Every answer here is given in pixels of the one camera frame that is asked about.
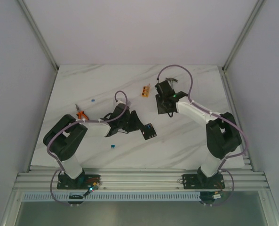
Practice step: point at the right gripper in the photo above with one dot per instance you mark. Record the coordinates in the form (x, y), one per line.
(160, 110)

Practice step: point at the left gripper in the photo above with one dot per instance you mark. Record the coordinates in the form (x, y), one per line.
(137, 121)

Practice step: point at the black fuse box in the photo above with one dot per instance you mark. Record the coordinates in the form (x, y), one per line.
(148, 131)

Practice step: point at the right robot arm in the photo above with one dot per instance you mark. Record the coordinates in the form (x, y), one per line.
(222, 136)

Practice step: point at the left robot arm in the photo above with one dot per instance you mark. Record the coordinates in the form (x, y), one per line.
(63, 140)

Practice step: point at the orange fuse holder block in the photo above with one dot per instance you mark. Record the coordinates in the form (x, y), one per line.
(145, 91)

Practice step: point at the claw hammer black handle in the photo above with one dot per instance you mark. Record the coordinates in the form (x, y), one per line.
(172, 81)

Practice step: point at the orange handled pliers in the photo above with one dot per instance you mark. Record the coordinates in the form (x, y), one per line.
(81, 114)

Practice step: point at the white slotted cable duct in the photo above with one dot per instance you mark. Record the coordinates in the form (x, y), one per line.
(128, 196)

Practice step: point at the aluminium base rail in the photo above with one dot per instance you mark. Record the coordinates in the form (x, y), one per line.
(38, 179)

